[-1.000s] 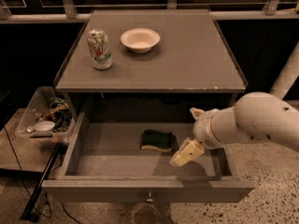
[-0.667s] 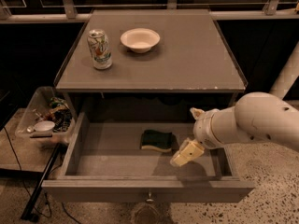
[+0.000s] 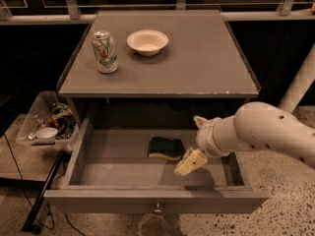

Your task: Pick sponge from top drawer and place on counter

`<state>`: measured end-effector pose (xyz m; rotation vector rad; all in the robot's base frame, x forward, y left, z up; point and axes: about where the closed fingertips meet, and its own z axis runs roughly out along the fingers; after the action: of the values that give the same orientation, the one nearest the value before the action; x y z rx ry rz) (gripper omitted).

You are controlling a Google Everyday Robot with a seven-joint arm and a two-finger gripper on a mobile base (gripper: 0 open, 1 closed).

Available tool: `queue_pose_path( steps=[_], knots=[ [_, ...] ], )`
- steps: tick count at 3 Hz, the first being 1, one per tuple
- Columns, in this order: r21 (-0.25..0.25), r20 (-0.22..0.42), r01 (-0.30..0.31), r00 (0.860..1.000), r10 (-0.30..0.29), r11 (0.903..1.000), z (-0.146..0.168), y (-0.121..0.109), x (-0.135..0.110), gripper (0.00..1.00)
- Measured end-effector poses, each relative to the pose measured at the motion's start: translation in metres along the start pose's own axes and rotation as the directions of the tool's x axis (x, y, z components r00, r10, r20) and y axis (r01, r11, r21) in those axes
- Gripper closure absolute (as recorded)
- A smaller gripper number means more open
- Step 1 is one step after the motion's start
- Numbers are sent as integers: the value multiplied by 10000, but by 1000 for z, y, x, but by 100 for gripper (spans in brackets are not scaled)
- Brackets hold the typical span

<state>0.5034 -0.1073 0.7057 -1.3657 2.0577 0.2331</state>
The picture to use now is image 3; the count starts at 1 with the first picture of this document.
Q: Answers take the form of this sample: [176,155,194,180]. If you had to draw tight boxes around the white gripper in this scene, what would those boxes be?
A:
[174,115,229,176]

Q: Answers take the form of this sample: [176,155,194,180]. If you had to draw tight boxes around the green and yellow sponge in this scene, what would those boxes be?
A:
[148,137,184,161]

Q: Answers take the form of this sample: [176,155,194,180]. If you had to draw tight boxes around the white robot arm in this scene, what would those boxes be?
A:
[174,50,315,176]

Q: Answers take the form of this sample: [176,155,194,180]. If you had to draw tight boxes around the open grey top drawer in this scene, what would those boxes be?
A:
[45,119,268,213]

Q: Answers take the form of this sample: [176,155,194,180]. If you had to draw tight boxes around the metal drawer knob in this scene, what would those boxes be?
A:
[153,203,162,214]

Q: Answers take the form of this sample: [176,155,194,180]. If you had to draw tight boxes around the grey cabinet counter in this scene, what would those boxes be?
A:
[56,9,262,130]

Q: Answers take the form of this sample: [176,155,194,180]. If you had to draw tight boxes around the white bowl on counter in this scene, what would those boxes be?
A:
[127,29,168,56]

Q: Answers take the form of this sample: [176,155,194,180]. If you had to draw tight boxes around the soda can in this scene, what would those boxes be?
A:
[92,30,118,74]

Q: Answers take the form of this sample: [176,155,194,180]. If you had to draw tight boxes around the colourful snack bags in bin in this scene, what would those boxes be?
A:
[49,102,76,140]

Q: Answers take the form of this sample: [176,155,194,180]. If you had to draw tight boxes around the black metal bar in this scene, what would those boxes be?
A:
[22,150,65,232]

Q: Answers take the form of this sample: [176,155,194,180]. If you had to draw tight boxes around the clear plastic bin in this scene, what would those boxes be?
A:
[16,91,79,156]

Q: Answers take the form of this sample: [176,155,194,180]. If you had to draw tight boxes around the small white bowl in bin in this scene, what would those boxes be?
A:
[35,127,58,139]

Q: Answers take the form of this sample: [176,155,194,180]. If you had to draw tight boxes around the low side shelf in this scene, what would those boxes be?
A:
[0,114,57,190]

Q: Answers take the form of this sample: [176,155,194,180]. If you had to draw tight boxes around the metal window railing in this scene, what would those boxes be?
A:
[0,0,315,25]

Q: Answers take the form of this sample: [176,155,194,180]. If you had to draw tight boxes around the black cable on floor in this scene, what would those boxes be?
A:
[2,133,87,236]

